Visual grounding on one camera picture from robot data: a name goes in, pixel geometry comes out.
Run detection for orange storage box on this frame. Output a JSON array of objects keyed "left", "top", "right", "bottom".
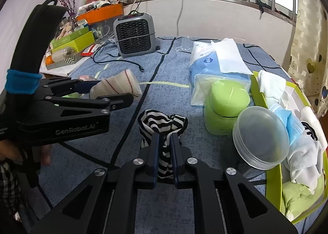
[{"left": 77, "top": 3, "right": 124, "bottom": 25}]

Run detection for grey space heater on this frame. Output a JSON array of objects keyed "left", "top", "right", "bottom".
[{"left": 113, "top": 11, "right": 157, "bottom": 59}]

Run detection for grey chevron patterned box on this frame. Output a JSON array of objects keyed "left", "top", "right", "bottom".
[{"left": 46, "top": 53, "right": 84, "bottom": 70}]

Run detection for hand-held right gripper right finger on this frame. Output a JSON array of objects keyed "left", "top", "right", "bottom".
[{"left": 170, "top": 133, "right": 299, "bottom": 234}]

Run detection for beige patterned curtain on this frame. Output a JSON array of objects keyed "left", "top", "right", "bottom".
[{"left": 287, "top": 0, "right": 328, "bottom": 119}]

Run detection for green lidded box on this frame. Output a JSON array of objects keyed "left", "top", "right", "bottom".
[{"left": 50, "top": 30, "right": 95, "bottom": 53}]

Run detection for green cardboard box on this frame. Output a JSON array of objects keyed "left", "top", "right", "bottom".
[{"left": 250, "top": 71, "right": 328, "bottom": 224}]

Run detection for black white striped sock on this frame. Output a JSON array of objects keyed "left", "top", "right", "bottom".
[
  {"left": 138, "top": 109, "right": 188, "bottom": 179},
  {"left": 301, "top": 120, "right": 319, "bottom": 141}
]

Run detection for red white packet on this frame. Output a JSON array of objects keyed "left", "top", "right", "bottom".
[{"left": 81, "top": 45, "right": 99, "bottom": 57}]

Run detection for beige sock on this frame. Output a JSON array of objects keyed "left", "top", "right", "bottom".
[{"left": 89, "top": 69, "right": 142, "bottom": 100}]

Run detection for person's left forearm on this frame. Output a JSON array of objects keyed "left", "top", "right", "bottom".
[{"left": 0, "top": 158, "right": 22, "bottom": 221}]

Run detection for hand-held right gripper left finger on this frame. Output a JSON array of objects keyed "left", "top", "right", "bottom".
[{"left": 29, "top": 133, "right": 160, "bottom": 234}]

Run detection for blue face mask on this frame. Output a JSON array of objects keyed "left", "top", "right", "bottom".
[{"left": 268, "top": 103, "right": 306, "bottom": 147}]

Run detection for green padded cloth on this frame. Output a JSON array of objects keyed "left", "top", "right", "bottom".
[{"left": 282, "top": 180, "right": 325, "bottom": 220}]

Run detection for light green plastic jar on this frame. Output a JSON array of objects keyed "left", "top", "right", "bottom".
[{"left": 204, "top": 80, "right": 251, "bottom": 135}]

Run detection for person's left hand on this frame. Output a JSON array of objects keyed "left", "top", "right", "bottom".
[{"left": 0, "top": 141, "right": 53, "bottom": 167}]

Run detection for blue white tissue pack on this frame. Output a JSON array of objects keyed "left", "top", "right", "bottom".
[{"left": 189, "top": 38, "right": 254, "bottom": 107}]

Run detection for beige plush toy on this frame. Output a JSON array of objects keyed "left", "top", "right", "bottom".
[{"left": 56, "top": 22, "right": 73, "bottom": 41}]

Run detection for black cable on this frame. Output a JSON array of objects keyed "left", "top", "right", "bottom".
[{"left": 93, "top": 41, "right": 144, "bottom": 72}]

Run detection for white socks bundle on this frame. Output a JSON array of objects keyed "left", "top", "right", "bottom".
[{"left": 287, "top": 134, "right": 322, "bottom": 195}]

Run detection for clear plastic round container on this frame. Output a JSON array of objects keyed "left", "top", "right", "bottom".
[{"left": 233, "top": 106, "right": 290, "bottom": 170}]

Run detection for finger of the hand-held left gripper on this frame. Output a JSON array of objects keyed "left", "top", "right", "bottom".
[
  {"left": 38, "top": 93, "right": 134, "bottom": 119},
  {"left": 41, "top": 77, "right": 102, "bottom": 96}
]

